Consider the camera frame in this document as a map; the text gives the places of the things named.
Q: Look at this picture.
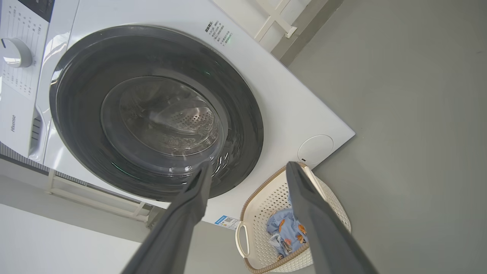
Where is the white front-load washing machine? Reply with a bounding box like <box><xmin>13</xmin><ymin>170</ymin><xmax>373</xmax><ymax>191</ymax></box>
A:
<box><xmin>0</xmin><ymin>0</ymin><xmax>356</xmax><ymax>231</ymax></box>

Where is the round white filter cover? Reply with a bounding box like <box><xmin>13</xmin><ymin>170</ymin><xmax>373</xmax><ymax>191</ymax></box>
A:
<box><xmin>298</xmin><ymin>135</ymin><xmax>334</xmax><ymax>165</ymax></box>

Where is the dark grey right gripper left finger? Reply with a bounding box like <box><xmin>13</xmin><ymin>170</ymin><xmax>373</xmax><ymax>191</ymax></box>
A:
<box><xmin>122</xmin><ymin>161</ymin><xmax>213</xmax><ymax>274</ymax></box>

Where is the blue energy label sticker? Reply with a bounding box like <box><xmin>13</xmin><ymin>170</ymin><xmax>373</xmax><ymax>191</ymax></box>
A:
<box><xmin>214</xmin><ymin>215</ymin><xmax>239</xmax><ymax>230</ymax></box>

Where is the stainless steel washing machine drum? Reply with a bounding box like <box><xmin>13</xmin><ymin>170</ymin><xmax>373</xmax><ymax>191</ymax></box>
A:
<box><xmin>120</xmin><ymin>82</ymin><xmax>220</xmax><ymax>156</ymax></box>

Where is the dark round washer door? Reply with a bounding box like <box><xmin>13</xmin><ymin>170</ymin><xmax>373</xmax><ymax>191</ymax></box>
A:
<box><xmin>49</xmin><ymin>25</ymin><xmax>264</xmax><ymax>202</ymax></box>

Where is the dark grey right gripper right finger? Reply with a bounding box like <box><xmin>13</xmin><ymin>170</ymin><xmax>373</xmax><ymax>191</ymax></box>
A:
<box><xmin>286</xmin><ymin>161</ymin><xmax>378</xmax><ymax>274</ymax></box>

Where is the cream perforated laundry basket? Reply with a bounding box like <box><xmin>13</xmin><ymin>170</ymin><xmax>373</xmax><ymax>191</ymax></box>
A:
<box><xmin>235</xmin><ymin>162</ymin><xmax>351</xmax><ymax>274</ymax></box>

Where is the white metal railing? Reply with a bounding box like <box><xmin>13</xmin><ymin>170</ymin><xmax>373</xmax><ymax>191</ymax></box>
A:
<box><xmin>46</xmin><ymin>0</ymin><xmax>312</xmax><ymax>223</ymax></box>

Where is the white detergent drawer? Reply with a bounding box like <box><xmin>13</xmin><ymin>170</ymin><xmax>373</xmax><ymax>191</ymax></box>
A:
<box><xmin>0</xmin><ymin>82</ymin><xmax>48</xmax><ymax>162</ymax></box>

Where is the silver washing machine dial knob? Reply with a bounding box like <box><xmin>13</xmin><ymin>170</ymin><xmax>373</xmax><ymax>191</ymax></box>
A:
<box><xmin>0</xmin><ymin>37</ymin><xmax>33</xmax><ymax>68</ymax></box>

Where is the blue cartoon print clothing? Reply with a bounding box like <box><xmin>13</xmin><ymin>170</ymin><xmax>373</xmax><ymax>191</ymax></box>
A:
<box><xmin>266</xmin><ymin>196</ymin><xmax>309</xmax><ymax>259</ymax></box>

